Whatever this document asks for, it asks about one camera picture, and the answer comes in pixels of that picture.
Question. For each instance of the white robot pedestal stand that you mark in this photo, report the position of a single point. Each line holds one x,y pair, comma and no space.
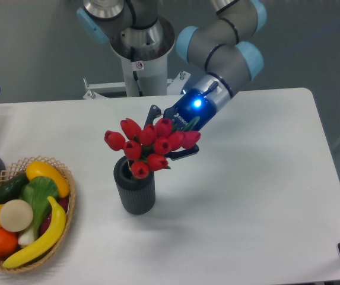
143,55

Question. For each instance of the green bok choy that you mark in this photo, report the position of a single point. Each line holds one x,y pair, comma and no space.
35,193

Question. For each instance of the yellow banana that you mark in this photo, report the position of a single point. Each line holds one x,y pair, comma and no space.
43,243

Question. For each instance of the green cucumber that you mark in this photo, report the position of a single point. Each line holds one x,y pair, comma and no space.
11,189

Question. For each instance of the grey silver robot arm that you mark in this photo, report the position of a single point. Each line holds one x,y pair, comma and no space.
221,50

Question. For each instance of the dark grey ribbed vase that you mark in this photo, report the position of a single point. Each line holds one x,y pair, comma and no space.
137,195

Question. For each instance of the beige round disc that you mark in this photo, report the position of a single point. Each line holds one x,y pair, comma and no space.
16,215

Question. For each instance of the yellow squash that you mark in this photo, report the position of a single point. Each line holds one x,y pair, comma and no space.
40,168

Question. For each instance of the red tulip bouquet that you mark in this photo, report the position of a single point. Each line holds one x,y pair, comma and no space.
147,149

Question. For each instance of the orange fruit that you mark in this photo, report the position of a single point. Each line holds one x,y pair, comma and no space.
8,242

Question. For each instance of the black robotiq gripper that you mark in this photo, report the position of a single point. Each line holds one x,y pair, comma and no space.
191,113

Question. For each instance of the dark red vegetable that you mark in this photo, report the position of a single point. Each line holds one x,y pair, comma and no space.
63,202

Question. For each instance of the woven wicker basket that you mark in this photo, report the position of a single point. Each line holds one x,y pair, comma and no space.
14,170

